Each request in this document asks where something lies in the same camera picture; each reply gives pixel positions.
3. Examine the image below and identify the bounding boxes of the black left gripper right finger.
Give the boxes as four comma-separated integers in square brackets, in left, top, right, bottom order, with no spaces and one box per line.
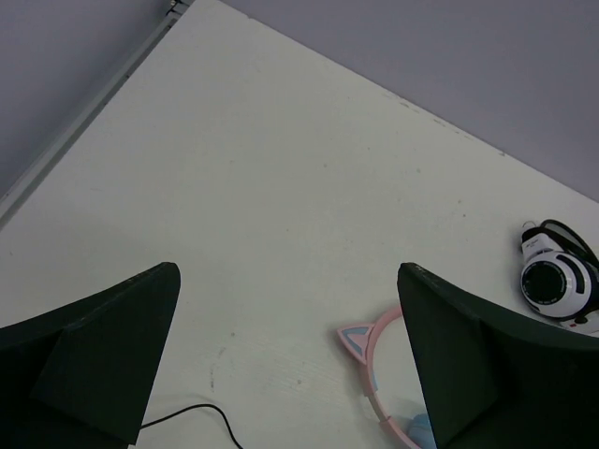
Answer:
[397,263,598,448]

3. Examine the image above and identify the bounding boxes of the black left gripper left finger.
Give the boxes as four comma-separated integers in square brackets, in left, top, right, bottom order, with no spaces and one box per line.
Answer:
[1,262,181,448]

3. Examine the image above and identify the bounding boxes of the pink blue cat-ear headphones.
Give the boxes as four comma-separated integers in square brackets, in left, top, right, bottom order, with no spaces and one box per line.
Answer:
[336,306,436,448]

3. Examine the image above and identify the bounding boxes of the thin black headphone cable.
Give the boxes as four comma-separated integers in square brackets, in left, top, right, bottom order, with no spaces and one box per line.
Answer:
[139,403,244,449]

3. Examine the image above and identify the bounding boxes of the white black headphones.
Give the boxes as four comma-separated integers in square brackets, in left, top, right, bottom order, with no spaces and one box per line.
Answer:
[519,219,598,335]

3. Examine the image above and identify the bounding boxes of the metal table edge rail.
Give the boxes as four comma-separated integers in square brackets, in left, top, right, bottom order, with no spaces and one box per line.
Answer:
[1,1,191,224]

